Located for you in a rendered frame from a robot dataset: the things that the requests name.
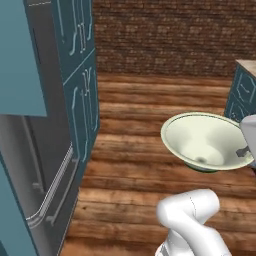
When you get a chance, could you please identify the straight silver appliance handle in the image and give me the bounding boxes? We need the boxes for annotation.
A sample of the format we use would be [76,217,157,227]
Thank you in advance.
[45,158,80,226]

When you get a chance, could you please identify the pale green-rimmed white bowl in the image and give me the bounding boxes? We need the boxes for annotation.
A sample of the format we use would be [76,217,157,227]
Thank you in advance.
[160,111,255,174]

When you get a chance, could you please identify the tall teal cupboard run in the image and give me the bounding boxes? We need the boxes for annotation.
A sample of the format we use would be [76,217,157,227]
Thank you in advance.
[51,0,101,169]

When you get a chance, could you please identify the teal island cabinet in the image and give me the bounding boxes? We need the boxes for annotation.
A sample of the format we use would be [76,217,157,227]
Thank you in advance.
[223,59,256,125]

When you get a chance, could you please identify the teal cabinet door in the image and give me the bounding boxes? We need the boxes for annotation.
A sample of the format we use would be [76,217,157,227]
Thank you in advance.
[0,152,40,256]
[0,0,48,118]

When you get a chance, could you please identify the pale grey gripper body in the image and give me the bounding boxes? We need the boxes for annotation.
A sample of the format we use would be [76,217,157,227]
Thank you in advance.
[239,114,256,165]

